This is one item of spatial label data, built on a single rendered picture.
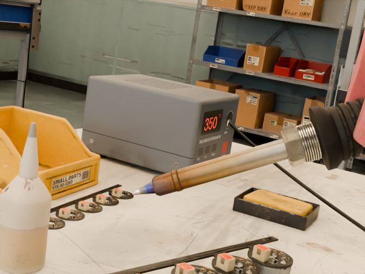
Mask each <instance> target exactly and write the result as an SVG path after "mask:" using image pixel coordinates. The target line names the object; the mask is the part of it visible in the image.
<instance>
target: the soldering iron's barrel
mask: <svg viewBox="0 0 365 274"><path fill-rule="evenodd" d="M280 133H281V139H279V140H276V141H272V142H269V143H266V144H263V145H259V146H255V147H252V148H249V149H246V150H242V151H239V152H235V153H232V154H228V155H225V156H222V157H218V158H215V159H211V160H208V161H204V162H202V163H198V164H194V165H191V166H188V167H184V168H182V169H178V170H177V169H175V170H172V171H171V172H167V173H164V174H161V175H157V176H154V178H153V179H152V186H153V189H154V192H155V194H156V195H158V196H163V195H166V194H170V193H173V192H179V191H183V190H184V189H187V188H191V187H193V186H197V185H201V184H204V183H208V182H211V181H214V180H218V179H221V178H225V177H229V176H232V175H236V174H238V173H242V172H246V171H249V170H253V169H256V168H259V167H263V166H266V165H270V164H273V163H277V162H280V161H283V160H286V159H288V161H289V164H290V166H292V167H296V166H299V165H303V164H305V162H307V163H308V162H311V161H314V160H317V159H321V158H322V150H321V147H320V143H319V140H318V137H317V133H316V130H315V128H314V126H313V124H312V122H307V123H304V124H300V125H298V126H295V127H294V126H289V127H286V128H283V129H282V131H281V132H280Z"/></svg>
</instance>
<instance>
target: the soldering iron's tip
mask: <svg viewBox="0 0 365 274"><path fill-rule="evenodd" d="M143 194H155V192H154V189H153V186H152V182H150V183H148V184H146V185H144V186H142V187H140V188H139V189H137V190H135V191H133V192H132V195H143Z"/></svg>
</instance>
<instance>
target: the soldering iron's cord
mask: <svg viewBox="0 0 365 274"><path fill-rule="evenodd" d="M229 125H230V126H231V127H232V128H233V129H234V130H235V131H236V132H237V133H238V134H239V135H240V136H241V137H242V138H244V140H245V141H246V142H247V143H249V144H250V145H251V146H252V147H255V146H256V145H255V144H254V143H253V142H252V141H250V140H249V139H248V138H247V137H246V136H245V135H244V134H243V133H242V132H241V131H240V130H239V129H238V128H237V127H235V126H234V125H233V124H232V123H231V124H229ZM273 165H275V166H276V167H277V168H278V169H279V170H281V171H282V172H283V173H285V174H286V175H287V176H289V177H290V178H291V179H293V180H294V181H295V182H296V183H298V184H299V185H300V186H302V187H303V188H304V189H306V190H307V191H308V192H310V193H311V194H312V195H314V196H315V197H317V198H318V199H319V200H321V201H322V202H323V203H325V204H326V205H327V206H329V207H330V208H332V209H333V210H334V211H336V212H337V213H339V214H340V215H342V216H343V217H344V218H346V219H347V220H348V221H350V222H351V223H353V224H354V225H356V226H357V227H358V228H360V229H361V230H363V231H364V232H365V227H364V226H363V225H361V224H360V223H358V222H357V221H355V220H354V219H353V218H351V217H350V216H349V215H347V214H346V213H344V212H343V211H341V210H340V209H338V208H337V207H335V206H334V205H333V204H331V203H330V202H329V201H327V200H326V199H324V198H323V197H321V196H320V195H319V194H317V193H316V192H315V191H313V190H312V189H310V188H309V187H308V186H307V185H305V184H304V183H302V182H301V181H300V180H298V179H297V178H295V176H293V175H292V174H290V173H289V172H288V171H287V170H285V169H284V168H283V167H282V166H280V165H279V164H278V163H273Z"/></svg>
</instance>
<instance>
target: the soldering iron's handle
mask: <svg viewBox="0 0 365 274"><path fill-rule="evenodd" d="M363 102H364V98H363V97H360V98H357V99H356V100H355V102H354V101H353V100H351V101H347V102H346V104H344V103H340V104H337V106H336V107H334V106H330V107H327V108H325V107H321V106H319V105H316V106H313V107H309V115H310V121H311V122H312V124H313V126H314V128H315V130H316V133H317V137H318V140H319V143H320V147H321V150H322V160H323V162H324V164H325V166H326V168H327V169H328V170H333V169H336V168H338V167H339V165H340V164H341V162H342V161H343V160H344V161H345V160H349V159H350V157H353V158H356V157H359V156H360V154H362V155H365V147H363V146H362V145H361V144H359V143H358V142H357V141H356V140H355V139H354V137H353V133H354V130H355V127H356V124H357V120H358V117H359V115H360V112H361V109H362V106H363Z"/></svg>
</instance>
